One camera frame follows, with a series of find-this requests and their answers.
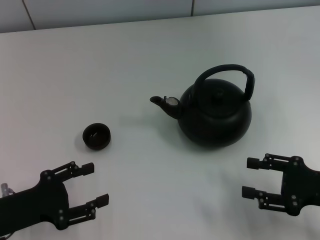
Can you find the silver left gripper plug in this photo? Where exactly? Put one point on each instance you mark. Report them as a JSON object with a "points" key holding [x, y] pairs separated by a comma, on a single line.
{"points": [[5, 188]]}

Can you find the black round teapot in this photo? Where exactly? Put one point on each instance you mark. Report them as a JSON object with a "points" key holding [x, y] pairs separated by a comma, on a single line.
{"points": [[215, 117]]}

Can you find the small black teacup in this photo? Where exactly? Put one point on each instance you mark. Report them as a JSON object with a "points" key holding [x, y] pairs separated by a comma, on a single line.
{"points": [[97, 137]]}

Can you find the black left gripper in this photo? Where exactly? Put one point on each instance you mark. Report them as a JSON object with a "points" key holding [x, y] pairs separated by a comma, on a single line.
{"points": [[45, 200]]}

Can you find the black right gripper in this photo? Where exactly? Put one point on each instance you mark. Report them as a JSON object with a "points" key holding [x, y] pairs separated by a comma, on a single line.
{"points": [[300, 185]]}

